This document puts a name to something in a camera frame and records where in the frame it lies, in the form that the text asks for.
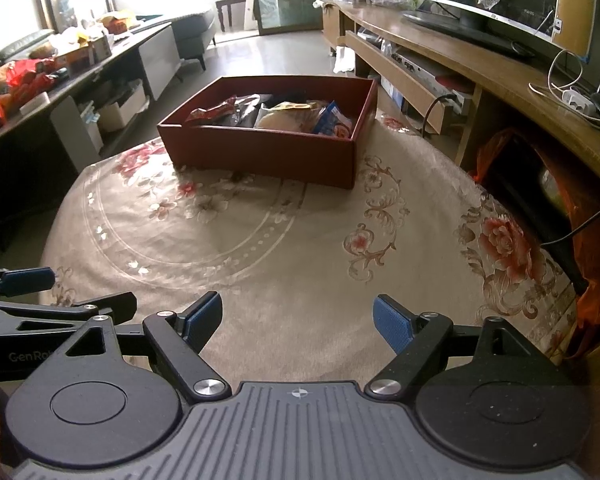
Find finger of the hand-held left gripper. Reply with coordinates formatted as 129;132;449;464
0;291;137;338
0;266;57;298

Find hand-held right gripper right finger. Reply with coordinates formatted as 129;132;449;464
365;295;571;403

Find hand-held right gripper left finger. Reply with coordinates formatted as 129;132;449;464
30;291;231;404

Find red cardboard box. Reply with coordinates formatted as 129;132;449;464
156;76;379;190

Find black snack packet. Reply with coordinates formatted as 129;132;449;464
215;95;261;129

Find floral tablecloth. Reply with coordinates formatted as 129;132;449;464
40;122;588;391

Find white storage box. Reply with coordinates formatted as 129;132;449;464
97;80;148;133

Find orange plastic bag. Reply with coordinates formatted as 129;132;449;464
472;127;600;356

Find long dark side table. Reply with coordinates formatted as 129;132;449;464
0;20;183;171

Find dark green leather sofa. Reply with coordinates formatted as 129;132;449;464
0;29;56;63

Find red flat object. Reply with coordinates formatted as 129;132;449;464
437;75;473;93

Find white media player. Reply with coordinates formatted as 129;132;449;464
390;47;473;108

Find white paper bag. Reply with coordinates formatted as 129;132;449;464
332;46;356;73

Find wooden television cabinet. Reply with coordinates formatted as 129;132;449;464
322;2;600;261

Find grey upholstered sofa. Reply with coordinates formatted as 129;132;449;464
172;9;218;72

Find white power strip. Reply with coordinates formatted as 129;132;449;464
562;87;598;113

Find black power cable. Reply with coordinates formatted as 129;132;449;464
540;200;600;248

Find black device cable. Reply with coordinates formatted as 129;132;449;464
420;92;458;136

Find white cables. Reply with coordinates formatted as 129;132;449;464
527;49;600;126

